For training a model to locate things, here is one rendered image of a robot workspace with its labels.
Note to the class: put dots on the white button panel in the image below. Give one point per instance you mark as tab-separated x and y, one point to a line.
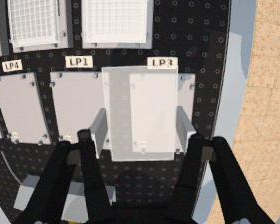
75	205

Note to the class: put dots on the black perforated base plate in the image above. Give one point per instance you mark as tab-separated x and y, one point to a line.
194	31

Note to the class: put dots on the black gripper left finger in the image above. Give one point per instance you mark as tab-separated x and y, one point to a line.
48	199

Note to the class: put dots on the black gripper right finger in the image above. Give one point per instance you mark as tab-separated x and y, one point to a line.
236	198

